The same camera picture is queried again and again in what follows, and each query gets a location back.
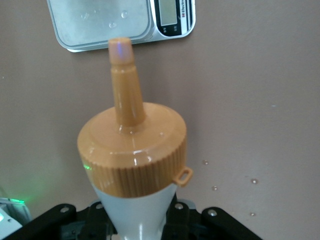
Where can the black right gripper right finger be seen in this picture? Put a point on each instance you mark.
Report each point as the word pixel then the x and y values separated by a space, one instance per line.
pixel 225 225

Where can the silver digital kitchen scale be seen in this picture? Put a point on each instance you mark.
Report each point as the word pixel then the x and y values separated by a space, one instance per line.
pixel 100 22

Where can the translucent sauce bottle orange cap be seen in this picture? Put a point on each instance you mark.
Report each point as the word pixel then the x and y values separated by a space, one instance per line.
pixel 135 155

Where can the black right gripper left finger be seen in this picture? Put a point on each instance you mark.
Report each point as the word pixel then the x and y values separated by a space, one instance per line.
pixel 50 222

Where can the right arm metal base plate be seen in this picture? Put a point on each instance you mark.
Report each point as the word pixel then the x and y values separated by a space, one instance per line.
pixel 15 203

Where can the brown table cover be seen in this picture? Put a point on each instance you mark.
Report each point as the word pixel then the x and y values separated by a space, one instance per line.
pixel 250 100

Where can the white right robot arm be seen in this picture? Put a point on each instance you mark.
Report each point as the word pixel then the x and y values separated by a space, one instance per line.
pixel 8 226

